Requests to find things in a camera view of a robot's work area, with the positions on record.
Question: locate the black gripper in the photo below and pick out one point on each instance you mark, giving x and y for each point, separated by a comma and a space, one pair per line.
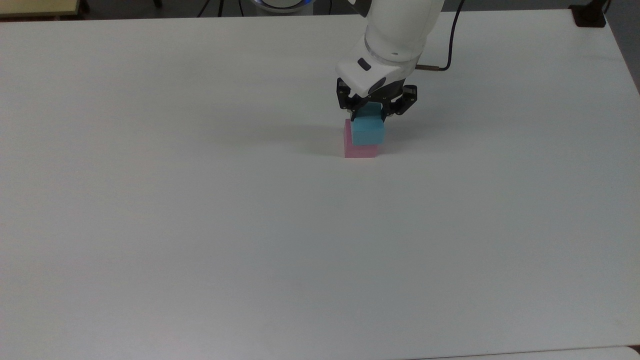
387, 94

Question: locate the blue cube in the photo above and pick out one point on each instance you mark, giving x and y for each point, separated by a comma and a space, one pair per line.
367, 131

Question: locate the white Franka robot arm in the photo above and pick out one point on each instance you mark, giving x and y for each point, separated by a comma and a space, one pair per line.
400, 30

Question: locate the pink cube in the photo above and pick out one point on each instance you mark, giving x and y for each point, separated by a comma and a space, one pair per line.
360, 151

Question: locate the wooden table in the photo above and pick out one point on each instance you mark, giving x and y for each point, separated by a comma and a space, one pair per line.
35, 6

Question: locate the black mount block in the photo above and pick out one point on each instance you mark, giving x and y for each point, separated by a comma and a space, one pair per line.
590, 14

